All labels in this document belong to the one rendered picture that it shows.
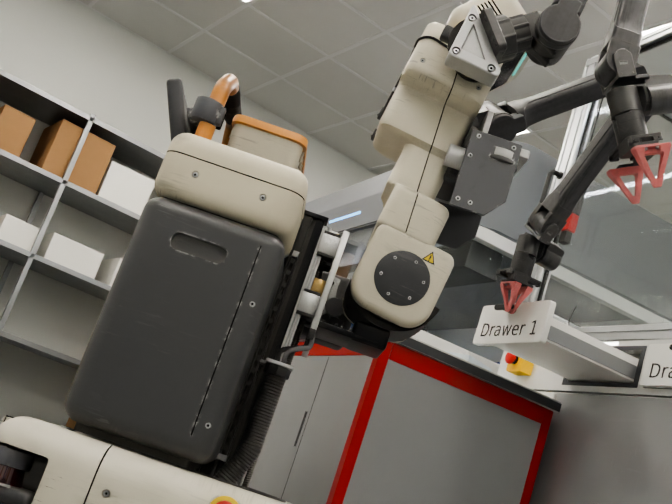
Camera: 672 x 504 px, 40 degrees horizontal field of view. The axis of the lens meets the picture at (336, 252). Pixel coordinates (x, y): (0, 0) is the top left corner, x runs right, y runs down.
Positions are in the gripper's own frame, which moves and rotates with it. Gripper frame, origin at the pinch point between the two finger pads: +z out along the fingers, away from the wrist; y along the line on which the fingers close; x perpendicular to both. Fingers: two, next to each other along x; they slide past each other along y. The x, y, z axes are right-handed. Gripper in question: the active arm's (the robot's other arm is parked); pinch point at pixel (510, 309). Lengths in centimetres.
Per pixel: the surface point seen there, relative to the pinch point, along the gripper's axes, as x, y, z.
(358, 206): 143, 10, -54
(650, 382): -17.6, 33.0, 7.4
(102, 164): 364, -69, -81
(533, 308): -5.2, 3.1, -1.2
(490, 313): 13.0, 2.9, -0.4
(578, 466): 2.1, 34.1, 30.7
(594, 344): -9.6, 20.3, 2.1
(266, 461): 62, -26, 54
